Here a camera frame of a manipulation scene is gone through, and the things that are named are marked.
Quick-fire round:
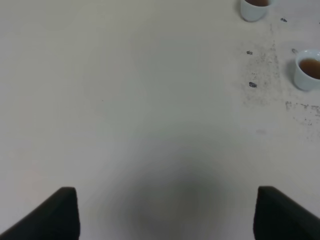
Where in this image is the near pale blue teacup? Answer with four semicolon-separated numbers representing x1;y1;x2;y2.
293;49;320;91

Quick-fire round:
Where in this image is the far pale blue teacup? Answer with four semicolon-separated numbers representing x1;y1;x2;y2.
240;0;272;22

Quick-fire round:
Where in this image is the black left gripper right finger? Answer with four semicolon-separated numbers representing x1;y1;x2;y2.
253;186;320;240

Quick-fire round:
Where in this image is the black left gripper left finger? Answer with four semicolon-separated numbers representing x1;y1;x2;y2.
0;187;81;240

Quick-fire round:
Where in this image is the pale blue teacup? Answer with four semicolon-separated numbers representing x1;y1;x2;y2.
293;49;320;91
240;0;272;22

